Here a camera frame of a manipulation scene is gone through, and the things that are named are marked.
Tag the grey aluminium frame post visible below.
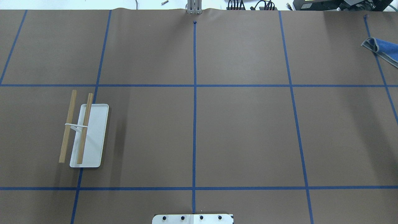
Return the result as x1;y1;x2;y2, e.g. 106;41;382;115
186;0;203;15

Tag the black cable bundle left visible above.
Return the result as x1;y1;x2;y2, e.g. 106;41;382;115
227;0;246;11

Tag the blue towel grey trim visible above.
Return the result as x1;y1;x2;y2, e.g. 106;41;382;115
361;37;398;68

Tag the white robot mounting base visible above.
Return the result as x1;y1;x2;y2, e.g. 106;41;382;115
152;214;234;224

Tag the black cable bundle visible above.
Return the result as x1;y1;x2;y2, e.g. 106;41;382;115
250;0;278;11
227;0;246;11

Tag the white towel rack base tray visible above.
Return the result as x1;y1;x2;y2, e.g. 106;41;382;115
69;104;109;168

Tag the black cable bundle right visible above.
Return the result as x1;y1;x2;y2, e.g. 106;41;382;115
250;0;278;11

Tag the brown table mat blue grid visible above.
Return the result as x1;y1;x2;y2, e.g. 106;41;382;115
1;8;397;224

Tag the wooden rack bar outer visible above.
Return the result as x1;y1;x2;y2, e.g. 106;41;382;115
58;90;77;163

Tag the wooden rack bar inner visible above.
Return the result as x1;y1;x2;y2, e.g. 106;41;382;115
77;93;94;164

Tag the wooden rack bar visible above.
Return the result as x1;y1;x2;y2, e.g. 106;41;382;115
58;90;77;163
77;93;94;164

